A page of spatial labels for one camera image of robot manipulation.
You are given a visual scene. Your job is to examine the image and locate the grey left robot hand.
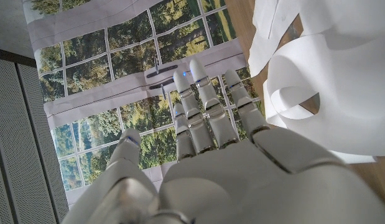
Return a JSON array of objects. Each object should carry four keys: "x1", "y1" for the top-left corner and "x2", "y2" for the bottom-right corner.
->
[{"x1": 61, "y1": 58, "x2": 385, "y2": 224}]

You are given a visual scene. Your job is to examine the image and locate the white receipt paper strip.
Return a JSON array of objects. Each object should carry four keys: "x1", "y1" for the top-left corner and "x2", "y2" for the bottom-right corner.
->
[{"x1": 248, "y1": 0, "x2": 385, "y2": 165}]

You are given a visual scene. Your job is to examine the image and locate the printed forest window backdrop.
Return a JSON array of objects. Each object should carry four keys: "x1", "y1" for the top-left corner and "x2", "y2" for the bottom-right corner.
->
[{"x1": 22, "y1": 0, "x2": 267, "y2": 207}]

